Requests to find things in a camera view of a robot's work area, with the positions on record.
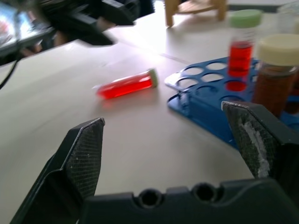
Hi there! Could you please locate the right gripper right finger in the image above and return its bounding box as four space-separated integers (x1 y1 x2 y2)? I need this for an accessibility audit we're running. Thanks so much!
221 100 299 196

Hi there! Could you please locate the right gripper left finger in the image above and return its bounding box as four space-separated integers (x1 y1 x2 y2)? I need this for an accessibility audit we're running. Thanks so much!
10 117 106 224

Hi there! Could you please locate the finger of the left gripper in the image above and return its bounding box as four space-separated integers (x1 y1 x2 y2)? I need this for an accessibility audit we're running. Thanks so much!
66 13 115 47
99 0 136 26

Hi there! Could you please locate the blue test tube rack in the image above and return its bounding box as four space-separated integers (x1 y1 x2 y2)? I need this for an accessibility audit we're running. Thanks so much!
164 56 299 150

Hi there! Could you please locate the black framed screen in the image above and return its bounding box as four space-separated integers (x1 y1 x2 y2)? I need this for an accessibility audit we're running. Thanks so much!
0 0 57 66

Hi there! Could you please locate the wooden stand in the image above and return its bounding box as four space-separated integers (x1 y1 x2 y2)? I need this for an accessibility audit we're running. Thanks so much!
164 0 228 28

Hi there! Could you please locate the brown tube, cream cap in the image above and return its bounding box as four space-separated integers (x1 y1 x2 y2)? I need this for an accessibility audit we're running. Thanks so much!
252 34 299 118

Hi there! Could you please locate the red liquid tube, green cap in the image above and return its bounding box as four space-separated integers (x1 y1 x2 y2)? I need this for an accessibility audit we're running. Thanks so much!
225 9 263 92
93 68 159 100

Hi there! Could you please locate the black cable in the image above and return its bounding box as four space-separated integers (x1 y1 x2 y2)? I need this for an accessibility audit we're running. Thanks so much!
0 57 21 91

